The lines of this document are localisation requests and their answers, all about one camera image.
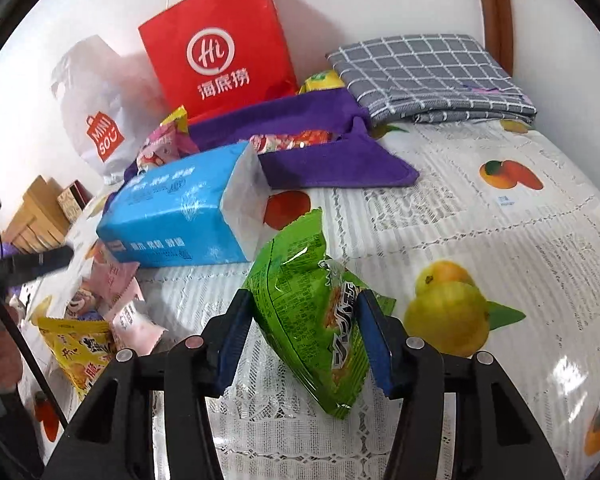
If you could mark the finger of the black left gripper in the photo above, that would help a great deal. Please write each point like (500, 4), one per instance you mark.
(24, 268)

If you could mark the yellow snack bag behind towel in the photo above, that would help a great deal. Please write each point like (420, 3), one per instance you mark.
(326, 80)

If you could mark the red gold snack packet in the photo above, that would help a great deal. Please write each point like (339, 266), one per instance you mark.
(308, 138)

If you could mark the grey checked folded cloth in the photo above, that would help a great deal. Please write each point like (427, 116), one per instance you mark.
(428, 79)

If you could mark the blue tissue pack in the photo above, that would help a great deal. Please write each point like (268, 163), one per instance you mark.
(203, 209)

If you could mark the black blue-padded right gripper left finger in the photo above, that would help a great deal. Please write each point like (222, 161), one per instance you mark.
(109, 436)

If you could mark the pink snack packet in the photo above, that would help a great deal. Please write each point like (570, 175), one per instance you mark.
(132, 328)

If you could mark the white Miniso plastic bag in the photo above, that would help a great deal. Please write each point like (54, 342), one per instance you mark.
(109, 105)

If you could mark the white red snack packet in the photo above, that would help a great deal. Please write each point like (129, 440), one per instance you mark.
(270, 143)

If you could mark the yellow orange snack bag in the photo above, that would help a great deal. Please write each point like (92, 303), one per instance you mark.
(82, 349)

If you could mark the magenta yellow snack bag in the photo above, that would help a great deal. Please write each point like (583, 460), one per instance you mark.
(168, 143)

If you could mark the red paper shopping bag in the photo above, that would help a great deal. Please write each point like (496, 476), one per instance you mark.
(215, 56)

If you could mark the purple towel cloth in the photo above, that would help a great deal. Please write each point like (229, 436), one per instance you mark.
(350, 159)

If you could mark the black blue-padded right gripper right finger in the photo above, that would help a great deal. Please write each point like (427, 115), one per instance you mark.
(496, 435)

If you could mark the brown wooden door frame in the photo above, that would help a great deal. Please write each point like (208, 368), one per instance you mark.
(499, 32)

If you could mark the green snack bag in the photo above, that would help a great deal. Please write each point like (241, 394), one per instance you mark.
(305, 309)

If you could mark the person's left hand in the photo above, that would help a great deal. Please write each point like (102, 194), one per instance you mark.
(11, 367)

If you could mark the wooden furniture piece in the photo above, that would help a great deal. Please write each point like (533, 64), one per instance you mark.
(46, 214)

